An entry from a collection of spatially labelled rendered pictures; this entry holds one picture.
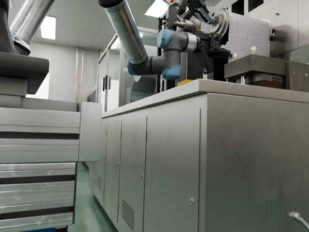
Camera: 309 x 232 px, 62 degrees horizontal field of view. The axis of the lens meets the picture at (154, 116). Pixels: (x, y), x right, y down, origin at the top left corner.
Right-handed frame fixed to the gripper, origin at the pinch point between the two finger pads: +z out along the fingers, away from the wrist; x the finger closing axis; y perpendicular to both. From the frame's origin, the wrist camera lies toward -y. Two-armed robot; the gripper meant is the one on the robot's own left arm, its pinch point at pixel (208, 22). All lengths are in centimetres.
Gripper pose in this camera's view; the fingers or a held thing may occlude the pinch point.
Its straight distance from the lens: 130.1
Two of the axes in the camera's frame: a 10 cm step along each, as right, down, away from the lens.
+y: 6.2, -7.3, 2.9
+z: 6.9, 6.9, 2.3
